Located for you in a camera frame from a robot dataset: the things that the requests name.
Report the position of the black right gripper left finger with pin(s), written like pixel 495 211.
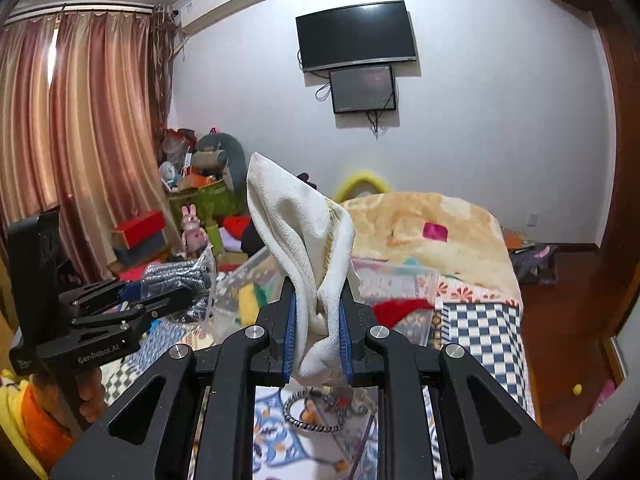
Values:
pixel 191 414

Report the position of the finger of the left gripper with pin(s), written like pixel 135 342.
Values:
pixel 125 292

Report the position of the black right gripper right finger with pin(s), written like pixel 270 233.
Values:
pixel 440 398

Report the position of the red velvet drawstring pouch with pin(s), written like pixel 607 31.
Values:
pixel 390 312

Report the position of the yellow green plush item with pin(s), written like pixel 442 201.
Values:
pixel 252 297

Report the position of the white cream towel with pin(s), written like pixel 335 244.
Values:
pixel 310 237

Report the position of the person's left hand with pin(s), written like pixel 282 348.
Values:
pixel 92 394

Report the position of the red box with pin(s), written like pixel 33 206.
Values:
pixel 133 232

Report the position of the orange jacket sleeve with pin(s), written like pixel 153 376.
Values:
pixel 47 439

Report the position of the patterned patchwork bed sheet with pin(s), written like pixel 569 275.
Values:
pixel 192 412

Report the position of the pink bunny toy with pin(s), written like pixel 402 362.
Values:
pixel 194 237

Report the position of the beige floral blanket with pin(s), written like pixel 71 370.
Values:
pixel 463 242

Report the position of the grey plush toy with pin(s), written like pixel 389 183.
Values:
pixel 220 155

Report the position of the pink striped curtain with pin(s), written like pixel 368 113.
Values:
pixel 84 103

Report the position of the yellow fuzzy item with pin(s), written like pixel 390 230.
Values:
pixel 361 183

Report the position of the small black wall monitor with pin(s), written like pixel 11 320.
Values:
pixel 363 89

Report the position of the large black wall television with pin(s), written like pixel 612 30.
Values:
pixel 369 33

